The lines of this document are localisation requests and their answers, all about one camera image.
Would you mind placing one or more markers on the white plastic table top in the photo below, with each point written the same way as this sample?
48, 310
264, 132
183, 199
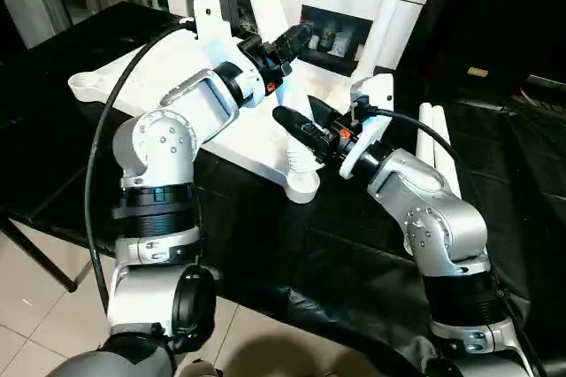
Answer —
247, 129

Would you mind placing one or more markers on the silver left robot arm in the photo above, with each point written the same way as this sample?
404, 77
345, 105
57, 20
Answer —
159, 151

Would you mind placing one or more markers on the black plastic mat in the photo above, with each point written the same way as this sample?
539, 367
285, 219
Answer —
345, 240

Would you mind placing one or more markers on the small yellow label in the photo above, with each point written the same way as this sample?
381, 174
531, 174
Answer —
478, 72

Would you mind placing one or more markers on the black metal table leg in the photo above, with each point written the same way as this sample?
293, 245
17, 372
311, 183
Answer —
44, 257

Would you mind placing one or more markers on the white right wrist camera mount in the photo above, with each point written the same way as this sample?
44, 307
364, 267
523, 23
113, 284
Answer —
376, 98

